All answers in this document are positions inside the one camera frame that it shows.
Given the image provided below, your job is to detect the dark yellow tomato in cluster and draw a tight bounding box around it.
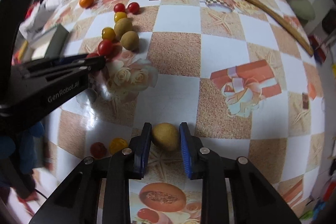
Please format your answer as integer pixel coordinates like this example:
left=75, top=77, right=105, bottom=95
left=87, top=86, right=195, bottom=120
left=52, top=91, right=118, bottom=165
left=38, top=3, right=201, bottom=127
left=101, top=27, right=116, bottom=41

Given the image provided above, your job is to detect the red cherry tomato in cluster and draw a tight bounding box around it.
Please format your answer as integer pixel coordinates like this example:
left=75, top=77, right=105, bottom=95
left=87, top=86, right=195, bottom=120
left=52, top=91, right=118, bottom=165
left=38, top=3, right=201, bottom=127
left=97, top=39, right=113, bottom=56

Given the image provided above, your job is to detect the red cherry tomato pair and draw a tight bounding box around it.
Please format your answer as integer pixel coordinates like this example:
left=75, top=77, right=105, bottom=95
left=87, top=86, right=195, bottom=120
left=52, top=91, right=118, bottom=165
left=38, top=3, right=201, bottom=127
left=127, top=2, right=140, bottom=14
left=113, top=3, right=126, bottom=13

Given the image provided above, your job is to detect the red cherry tomato pair left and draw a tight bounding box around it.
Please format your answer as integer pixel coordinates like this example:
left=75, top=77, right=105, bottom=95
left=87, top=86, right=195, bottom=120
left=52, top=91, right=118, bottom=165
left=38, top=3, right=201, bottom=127
left=113, top=3, right=126, bottom=13

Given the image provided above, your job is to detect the yellow cherry tomato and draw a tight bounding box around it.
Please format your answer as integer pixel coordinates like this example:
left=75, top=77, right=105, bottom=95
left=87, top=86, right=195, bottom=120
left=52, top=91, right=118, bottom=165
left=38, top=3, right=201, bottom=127
left=114, top=12, right=127, bottom=23
left=109, top=138, right=128, bottom=155

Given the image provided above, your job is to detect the red cherry tomato pair right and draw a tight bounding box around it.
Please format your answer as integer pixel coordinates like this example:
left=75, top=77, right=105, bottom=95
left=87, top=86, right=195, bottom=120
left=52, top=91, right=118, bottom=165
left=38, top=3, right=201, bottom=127
left=127, top=2, right=140, bottom=14

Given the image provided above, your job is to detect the long wooden board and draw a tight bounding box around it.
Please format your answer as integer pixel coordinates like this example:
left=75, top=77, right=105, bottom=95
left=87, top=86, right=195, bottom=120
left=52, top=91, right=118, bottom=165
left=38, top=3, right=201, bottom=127
left=171, top=0, right=314, bottom=57

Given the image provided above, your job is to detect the yellow cherry tomato in cluster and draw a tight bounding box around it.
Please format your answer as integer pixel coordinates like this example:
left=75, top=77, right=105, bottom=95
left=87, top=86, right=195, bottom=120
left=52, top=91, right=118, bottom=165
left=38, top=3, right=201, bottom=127
left=114, top=12, right=127, bottom=23

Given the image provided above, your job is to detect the white cardboard box tray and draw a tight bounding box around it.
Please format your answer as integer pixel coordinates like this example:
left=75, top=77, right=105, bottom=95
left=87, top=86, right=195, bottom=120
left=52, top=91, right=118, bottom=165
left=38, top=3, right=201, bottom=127
left=22, top=24, right=69, bottom=63

